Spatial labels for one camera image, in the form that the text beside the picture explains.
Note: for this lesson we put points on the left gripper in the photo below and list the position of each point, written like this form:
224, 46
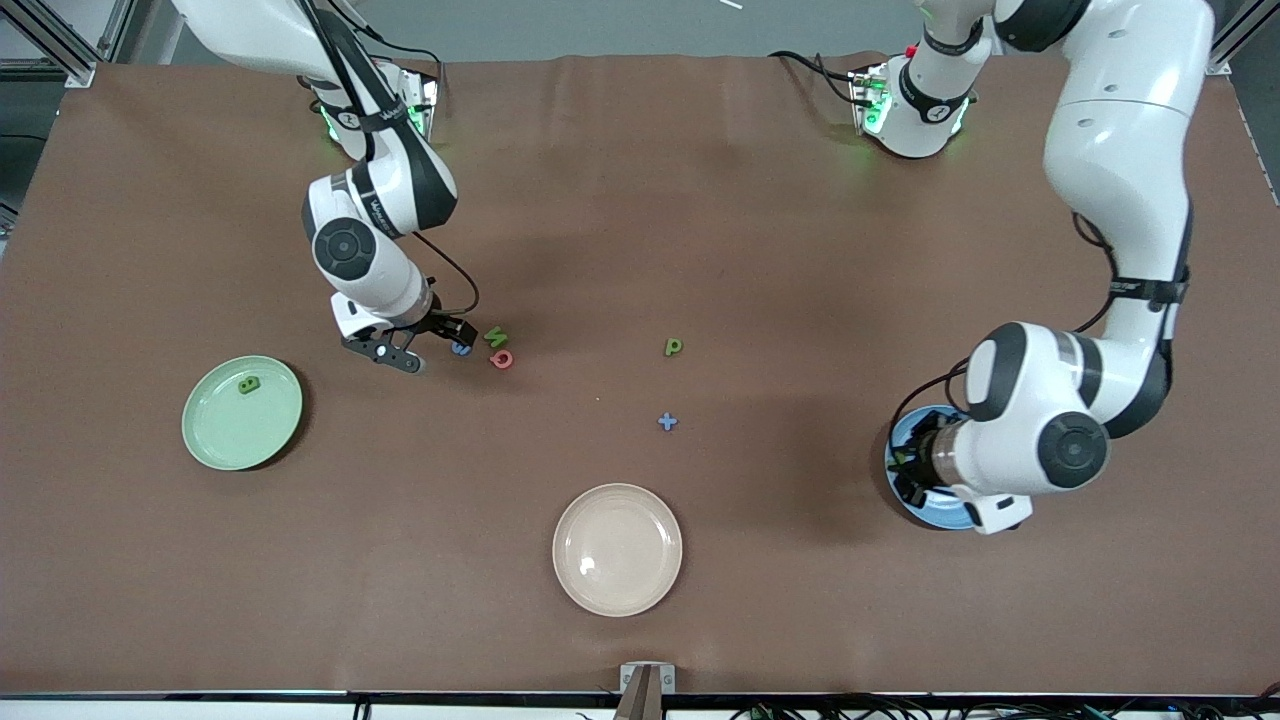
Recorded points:
917, 463

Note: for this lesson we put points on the green plate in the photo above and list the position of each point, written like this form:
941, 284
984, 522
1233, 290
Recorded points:
240, 430

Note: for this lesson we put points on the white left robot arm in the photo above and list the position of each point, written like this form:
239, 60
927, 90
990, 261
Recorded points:
1120, 150

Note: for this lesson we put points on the green letter B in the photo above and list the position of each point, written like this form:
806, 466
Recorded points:
249, 385

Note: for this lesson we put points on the aluminium frame post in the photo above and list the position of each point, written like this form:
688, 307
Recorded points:
78, 72
1222, 62

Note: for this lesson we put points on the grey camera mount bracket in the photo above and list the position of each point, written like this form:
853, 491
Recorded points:
630, 680

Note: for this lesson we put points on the blue plate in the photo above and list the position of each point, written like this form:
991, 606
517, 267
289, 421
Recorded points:
940, 518

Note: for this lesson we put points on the blue plus sign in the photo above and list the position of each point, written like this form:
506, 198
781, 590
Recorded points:
667, 422

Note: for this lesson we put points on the red letter Q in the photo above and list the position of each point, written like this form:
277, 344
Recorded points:
494, 359

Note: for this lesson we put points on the beige plate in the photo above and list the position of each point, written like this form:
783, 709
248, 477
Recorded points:
617, 550

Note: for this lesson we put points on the green letter W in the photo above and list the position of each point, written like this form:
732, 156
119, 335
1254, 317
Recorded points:
495, 337

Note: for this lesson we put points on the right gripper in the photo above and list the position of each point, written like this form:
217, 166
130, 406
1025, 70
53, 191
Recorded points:
441, 325

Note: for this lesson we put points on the brown table cover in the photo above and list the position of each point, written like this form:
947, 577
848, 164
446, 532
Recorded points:
640, 250

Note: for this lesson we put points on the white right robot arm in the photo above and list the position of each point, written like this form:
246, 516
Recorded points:
385, 280

